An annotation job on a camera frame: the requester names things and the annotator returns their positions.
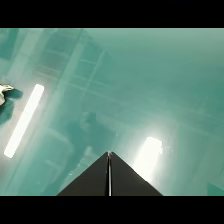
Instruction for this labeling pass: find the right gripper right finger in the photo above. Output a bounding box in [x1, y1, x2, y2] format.
[109, 151, 164, 197]

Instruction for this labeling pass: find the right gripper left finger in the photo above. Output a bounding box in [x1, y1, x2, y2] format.
[57, 151, 110, 197]

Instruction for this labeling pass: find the white T-shirt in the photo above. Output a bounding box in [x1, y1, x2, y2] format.
[0, 83, 15, 107]

